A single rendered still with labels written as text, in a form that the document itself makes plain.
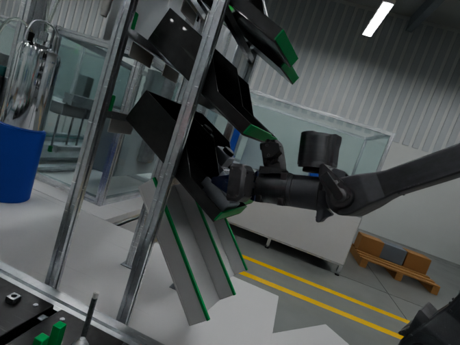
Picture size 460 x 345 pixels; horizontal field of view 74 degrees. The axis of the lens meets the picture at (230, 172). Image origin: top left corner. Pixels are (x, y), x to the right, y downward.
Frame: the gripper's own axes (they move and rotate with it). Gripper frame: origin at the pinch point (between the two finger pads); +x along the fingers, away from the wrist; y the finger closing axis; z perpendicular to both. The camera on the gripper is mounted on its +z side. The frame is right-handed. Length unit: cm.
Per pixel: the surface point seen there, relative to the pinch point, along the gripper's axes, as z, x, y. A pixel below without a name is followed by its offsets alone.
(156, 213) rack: -7.4, 9.6, 9.7
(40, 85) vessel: 25, 82, -6
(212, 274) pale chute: -20.8, 6.1, -7.7
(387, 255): -83, -28, -547
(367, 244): -70, 4, -534
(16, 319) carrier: -25.4, 21.5, 24.4
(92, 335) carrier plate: -27.3, 12.5, 17.3
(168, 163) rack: 1.9, 8.1, 10.1
